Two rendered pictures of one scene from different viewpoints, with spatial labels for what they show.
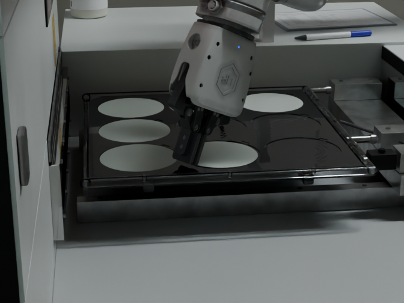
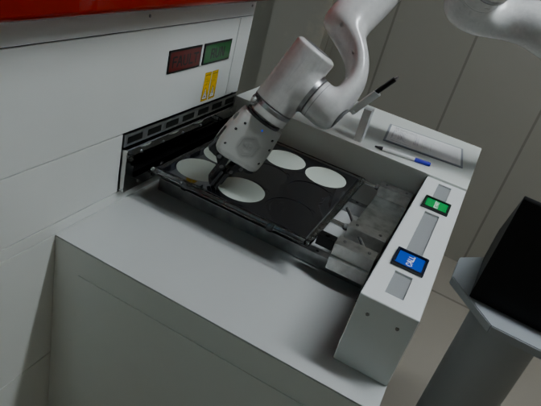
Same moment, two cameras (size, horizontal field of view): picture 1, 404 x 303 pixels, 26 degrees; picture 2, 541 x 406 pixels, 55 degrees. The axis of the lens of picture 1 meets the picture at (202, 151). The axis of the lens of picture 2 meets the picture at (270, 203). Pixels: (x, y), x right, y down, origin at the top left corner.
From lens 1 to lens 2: 0.56 m
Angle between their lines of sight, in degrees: 25
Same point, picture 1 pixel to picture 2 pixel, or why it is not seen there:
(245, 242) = (217, 244)
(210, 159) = (231, 188)
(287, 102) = (335, 181)
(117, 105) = not seen: hidden behind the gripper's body
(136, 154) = (201, 167)
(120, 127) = not seen: hidden behind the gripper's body
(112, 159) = (186, 163)
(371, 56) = (417, 179)
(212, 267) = (179, 246)
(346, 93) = (385, 194)
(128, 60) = not seen: hidden behind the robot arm
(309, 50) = (377, 157)
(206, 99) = (227, 152)
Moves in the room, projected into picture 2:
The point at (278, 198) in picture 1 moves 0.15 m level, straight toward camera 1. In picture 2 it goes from (262, 231) to (212, 255)
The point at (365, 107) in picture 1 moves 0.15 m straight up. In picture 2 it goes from (386, 209) to (410, 151)
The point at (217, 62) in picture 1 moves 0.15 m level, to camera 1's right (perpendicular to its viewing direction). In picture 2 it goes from (241, 134) to (307, 167)
